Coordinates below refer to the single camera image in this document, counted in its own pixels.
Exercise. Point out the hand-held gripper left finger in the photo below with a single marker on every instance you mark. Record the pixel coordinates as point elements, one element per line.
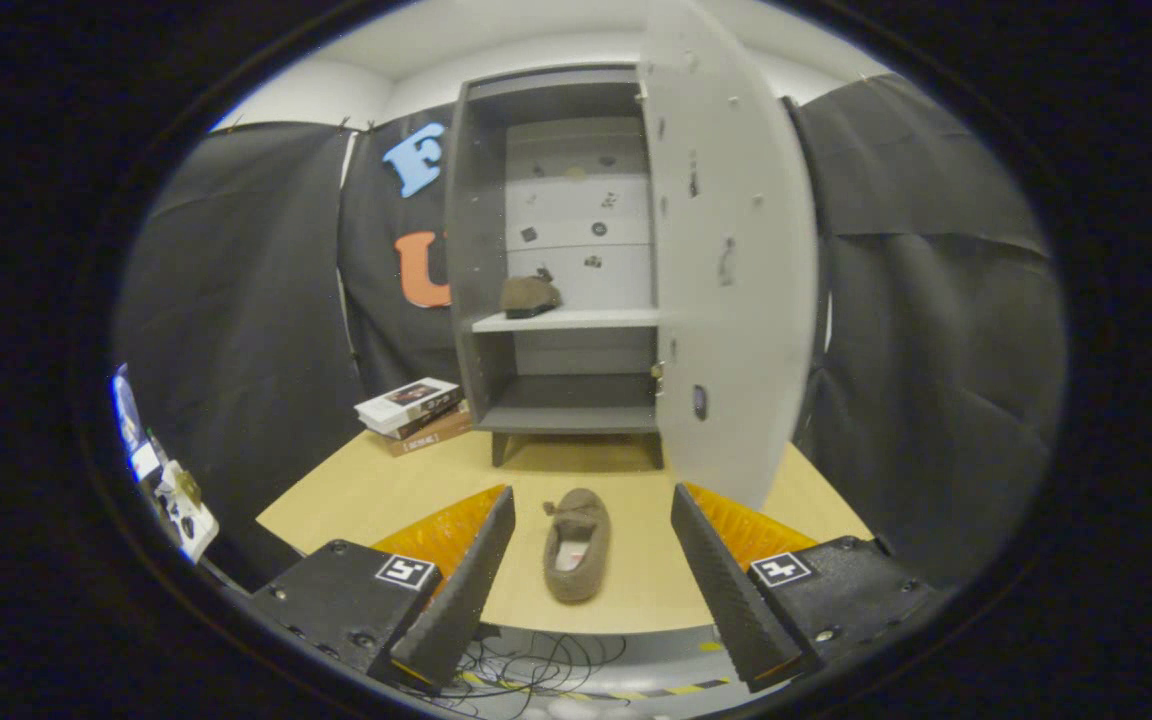
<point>461,600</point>

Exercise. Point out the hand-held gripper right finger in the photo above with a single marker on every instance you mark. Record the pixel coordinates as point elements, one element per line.
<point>726,600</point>

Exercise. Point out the brown fuzzy slipper shoe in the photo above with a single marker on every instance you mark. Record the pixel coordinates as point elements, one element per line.
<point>576,545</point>
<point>529,295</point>

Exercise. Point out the grey shoe cabinet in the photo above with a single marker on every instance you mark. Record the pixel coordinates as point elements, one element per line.
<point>481,250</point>

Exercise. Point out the brown book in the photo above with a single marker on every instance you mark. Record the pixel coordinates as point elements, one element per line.
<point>431,438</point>

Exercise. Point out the dark thin book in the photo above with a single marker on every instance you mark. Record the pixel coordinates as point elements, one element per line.
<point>438,418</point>

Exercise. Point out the white book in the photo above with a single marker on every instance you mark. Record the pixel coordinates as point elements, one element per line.
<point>406,402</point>

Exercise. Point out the white printed board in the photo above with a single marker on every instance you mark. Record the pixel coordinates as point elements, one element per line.
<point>171,490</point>

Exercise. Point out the black backdrop cloth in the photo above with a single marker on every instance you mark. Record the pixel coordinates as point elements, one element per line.
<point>236,300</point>

